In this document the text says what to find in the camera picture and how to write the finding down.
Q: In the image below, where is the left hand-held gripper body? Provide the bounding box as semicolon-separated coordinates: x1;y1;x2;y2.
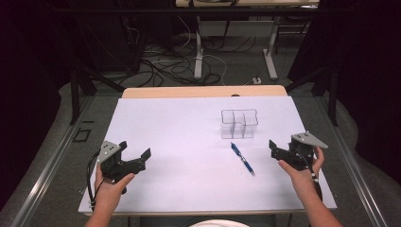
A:
97;140;148;185

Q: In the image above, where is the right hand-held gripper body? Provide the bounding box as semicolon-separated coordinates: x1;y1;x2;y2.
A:
270;131;329;172

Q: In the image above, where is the blue pen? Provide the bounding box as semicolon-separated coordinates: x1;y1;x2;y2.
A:
230;142;256;177

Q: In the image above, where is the clear plastic divided organizer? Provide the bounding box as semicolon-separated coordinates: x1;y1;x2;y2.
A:
219;108;260;140

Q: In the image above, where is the person's left hand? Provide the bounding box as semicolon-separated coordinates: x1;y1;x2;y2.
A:
94;163;136;210

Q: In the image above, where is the person's right hand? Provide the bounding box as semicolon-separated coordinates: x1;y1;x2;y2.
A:
277;146;326;191

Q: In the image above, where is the white table sheet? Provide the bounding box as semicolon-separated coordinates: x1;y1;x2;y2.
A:
78;96;338;214

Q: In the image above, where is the wooden table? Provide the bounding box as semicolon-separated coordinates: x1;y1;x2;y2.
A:
82;84;338;219

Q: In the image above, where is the dark curtain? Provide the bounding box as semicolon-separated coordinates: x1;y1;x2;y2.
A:
0;0;77;209
288;0;401;187

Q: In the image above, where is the person's white shirt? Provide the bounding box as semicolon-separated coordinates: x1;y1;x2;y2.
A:
188;219;251;227

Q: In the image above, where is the white-legged desk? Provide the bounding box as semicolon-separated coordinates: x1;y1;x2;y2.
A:
175;0;321;81

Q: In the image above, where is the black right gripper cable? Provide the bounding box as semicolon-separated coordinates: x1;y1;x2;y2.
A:
295;148;324;202

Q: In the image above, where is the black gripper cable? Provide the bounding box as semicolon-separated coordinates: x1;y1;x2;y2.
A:
295;148;324;202
86;151;107;212

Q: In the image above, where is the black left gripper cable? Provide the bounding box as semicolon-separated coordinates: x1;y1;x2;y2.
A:
86;151;107;212

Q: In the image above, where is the aluminium floor rail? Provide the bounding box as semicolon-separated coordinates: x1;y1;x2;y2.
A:
314;96;390;227
9;96;96;227

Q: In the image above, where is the black frame post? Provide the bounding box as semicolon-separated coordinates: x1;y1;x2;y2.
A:
69;67;80;126

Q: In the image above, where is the tangle of black floor cables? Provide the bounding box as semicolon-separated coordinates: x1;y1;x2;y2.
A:
117;26;257;88

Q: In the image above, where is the white floor cable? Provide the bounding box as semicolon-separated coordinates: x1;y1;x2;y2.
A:
176;15;229;87

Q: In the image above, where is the black horizontal frame bar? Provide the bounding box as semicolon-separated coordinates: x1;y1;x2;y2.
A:
51;7;351;16

